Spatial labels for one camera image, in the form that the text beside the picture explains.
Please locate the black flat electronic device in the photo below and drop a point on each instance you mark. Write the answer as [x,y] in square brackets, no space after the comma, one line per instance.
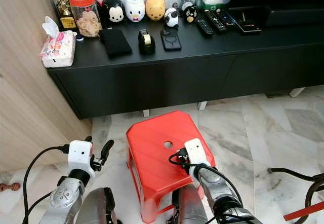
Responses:
[248,26]

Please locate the black tape dispenser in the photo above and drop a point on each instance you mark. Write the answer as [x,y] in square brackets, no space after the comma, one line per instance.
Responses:
[147,42]

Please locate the light wood cabinet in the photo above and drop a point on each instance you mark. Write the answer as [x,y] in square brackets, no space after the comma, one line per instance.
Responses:
[30,92]

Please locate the pink white tissue pack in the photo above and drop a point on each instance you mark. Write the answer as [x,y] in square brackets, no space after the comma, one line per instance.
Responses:
[58,49]

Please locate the black phone case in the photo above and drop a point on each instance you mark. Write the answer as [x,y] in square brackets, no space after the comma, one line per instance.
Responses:
[170,39]

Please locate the small black mouse toy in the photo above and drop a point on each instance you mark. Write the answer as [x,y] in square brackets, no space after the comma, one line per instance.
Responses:
[190,14]

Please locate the red plastic stool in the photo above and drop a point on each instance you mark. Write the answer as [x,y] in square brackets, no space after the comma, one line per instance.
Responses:
[157,158]

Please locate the black TV cabinet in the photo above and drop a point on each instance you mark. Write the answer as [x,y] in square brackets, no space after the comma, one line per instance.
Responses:
[192,79]

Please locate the brown wooden door stopper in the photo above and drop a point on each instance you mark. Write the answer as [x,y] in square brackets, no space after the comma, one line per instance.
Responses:
[9,187]

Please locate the black folded cloth pouch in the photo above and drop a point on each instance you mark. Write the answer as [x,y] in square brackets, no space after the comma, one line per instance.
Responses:
[116,42]

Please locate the small blue white cap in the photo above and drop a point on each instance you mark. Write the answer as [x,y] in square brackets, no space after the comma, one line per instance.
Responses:
[79,37]

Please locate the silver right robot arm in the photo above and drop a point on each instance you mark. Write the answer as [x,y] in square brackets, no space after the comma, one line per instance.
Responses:
[215,186]

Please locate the small panda toy figure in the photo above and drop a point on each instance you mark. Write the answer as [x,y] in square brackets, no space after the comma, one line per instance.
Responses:
[171,17]

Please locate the black remote control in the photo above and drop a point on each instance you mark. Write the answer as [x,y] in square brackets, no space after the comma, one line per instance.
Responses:
[205,27]
[227,20]
[215,22]

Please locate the small grey toy figure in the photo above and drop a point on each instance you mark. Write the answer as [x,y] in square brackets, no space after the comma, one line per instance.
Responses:
[186,2]

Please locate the red bar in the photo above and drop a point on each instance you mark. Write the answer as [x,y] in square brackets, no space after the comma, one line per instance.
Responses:
[304,211]

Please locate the black curved metal leg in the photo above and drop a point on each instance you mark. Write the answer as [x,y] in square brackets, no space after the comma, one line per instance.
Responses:
[296,173]

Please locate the red lidded snack jar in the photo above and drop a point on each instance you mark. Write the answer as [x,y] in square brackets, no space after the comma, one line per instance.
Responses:
[86,15]

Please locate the black mouse egg figure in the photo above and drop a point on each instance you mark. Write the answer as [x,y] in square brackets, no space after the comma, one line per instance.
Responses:
[114,11]

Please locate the gold trophy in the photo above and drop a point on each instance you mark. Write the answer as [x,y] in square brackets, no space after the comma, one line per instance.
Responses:
[61,2]

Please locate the robot leg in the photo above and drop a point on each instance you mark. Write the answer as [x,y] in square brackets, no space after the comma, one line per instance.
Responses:
[192,208]
[98,208]

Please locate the robot left leg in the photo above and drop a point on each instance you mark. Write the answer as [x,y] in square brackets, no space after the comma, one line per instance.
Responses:
[98,208]

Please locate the robot right leg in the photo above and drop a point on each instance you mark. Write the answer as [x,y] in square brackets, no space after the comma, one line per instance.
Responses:
[192,208]

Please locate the yellow bear egg figure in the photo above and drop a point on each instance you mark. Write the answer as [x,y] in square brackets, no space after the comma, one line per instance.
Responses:
[155,8]

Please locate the white duck egg figure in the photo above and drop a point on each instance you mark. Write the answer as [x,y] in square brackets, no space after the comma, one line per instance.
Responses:
[134,8]

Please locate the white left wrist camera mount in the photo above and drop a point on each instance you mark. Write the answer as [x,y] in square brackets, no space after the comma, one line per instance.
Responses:
[80,156]

